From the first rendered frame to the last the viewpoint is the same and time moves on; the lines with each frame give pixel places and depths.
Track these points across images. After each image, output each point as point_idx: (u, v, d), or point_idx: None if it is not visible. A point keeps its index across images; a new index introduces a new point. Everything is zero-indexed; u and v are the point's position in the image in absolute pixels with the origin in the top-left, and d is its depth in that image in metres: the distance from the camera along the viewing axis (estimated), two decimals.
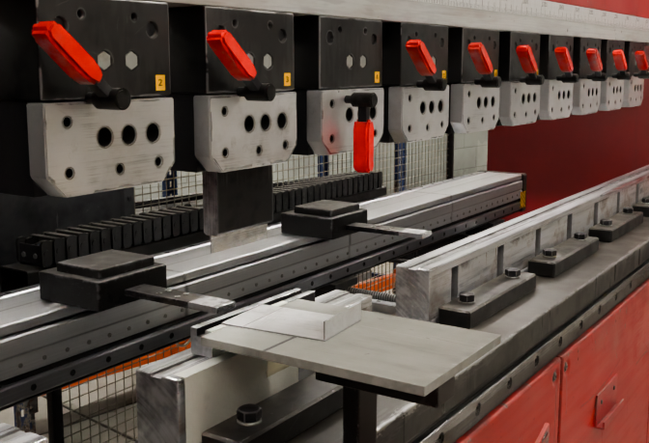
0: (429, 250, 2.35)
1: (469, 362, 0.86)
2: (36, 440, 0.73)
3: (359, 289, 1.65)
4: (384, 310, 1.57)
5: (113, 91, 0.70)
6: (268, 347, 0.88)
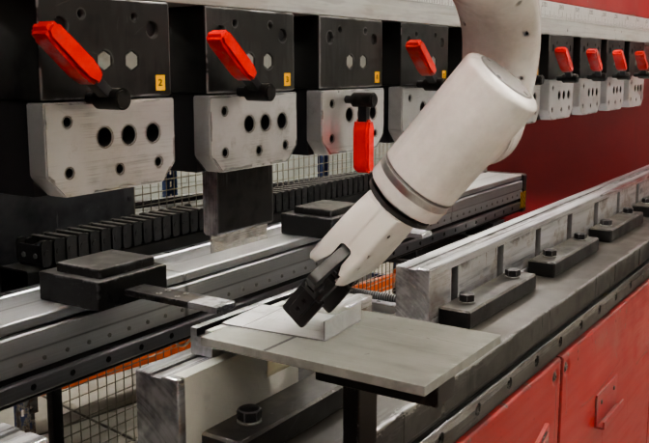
0: (429, 250, 2.35)
1: (469, 362, 0.86)
2: (36, 440, 0.73)
3: (359, 289, 1.65)
4: (384, 310, 1.57)
5: (113, 91, 0.70)
6: (268, 347, 0.88)
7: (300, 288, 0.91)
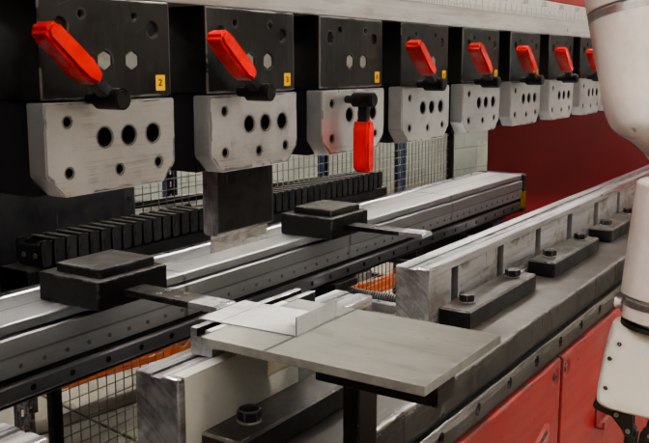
0: (429, 250, 2.35)
1: (469, 362, 0.86)
2: (36, 440, 0.73)
3: (359, 289, 1.65)
4: (384, 310, 1.57)
5: (113, 91, 0.70)
6: (268, 347, 0.88)
7: None
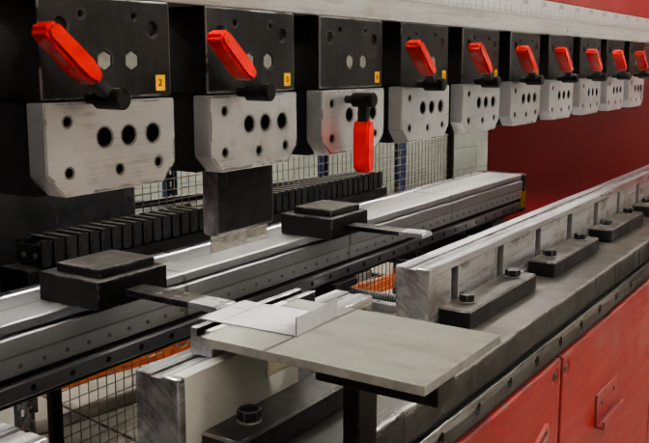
0: (429, 250, 2.35)
1: (469, 362, 0.86)
2: (36, 440, 0.73)
3: (359, 289, 1.65)
4: (384, 310, 1.57)
5: (113, 91, 0.70)
6: (268, 347, 0.88)
7: None
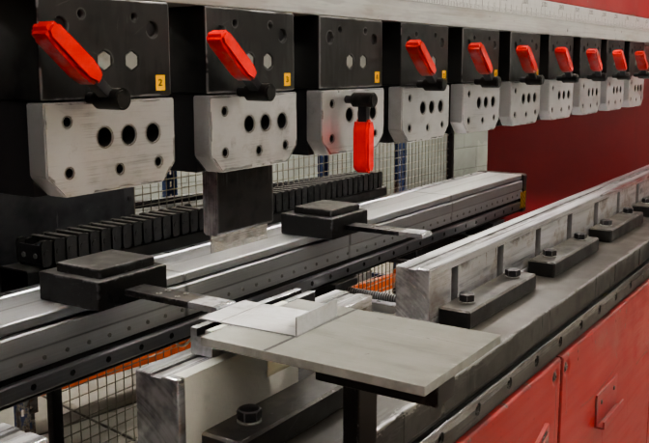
0: (429, 250, 2.35)
1: (469, 362, 0.86)
2: (36, 440, 0.73)
3: (359, 289, 1.65)
4: (384, 310, 1.57)
5: (113, 91, 0.70)
6: (268, 347, 0.88)
7: None
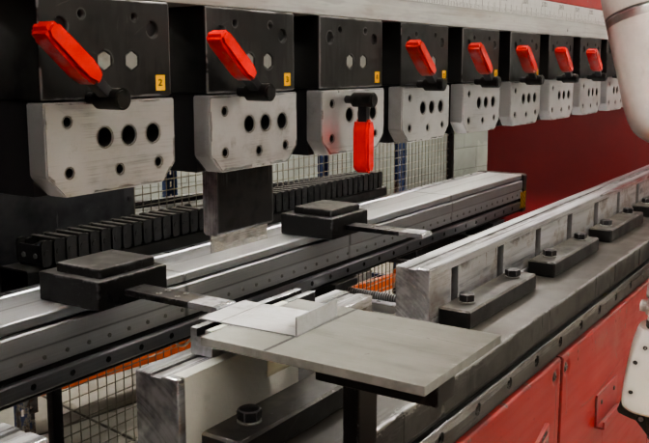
0: (429, 250, 2.35)
1: (469, 362, 0.86)
2: (36, 440, 0.73)
3: (359, 289, 1.65)
4: (384, 310, 1.57)
5: (113, 91, 0.70)
6: (268, 347, 0.88)
7: None
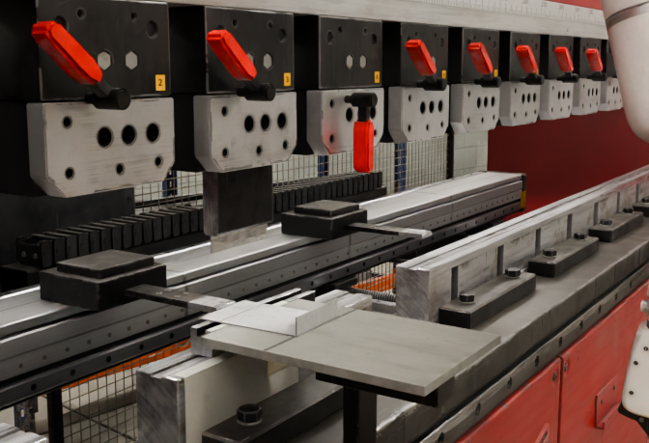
0: (429, 250, 2.35)
1: (469, 362, 0.86)
2: (36, 440, 0.73)
3: (359, 289, 1.65)
4: (384, 310, 1.57)
5: (113, 91, 0.70)
6: (268, 347, 0.88)
7: None
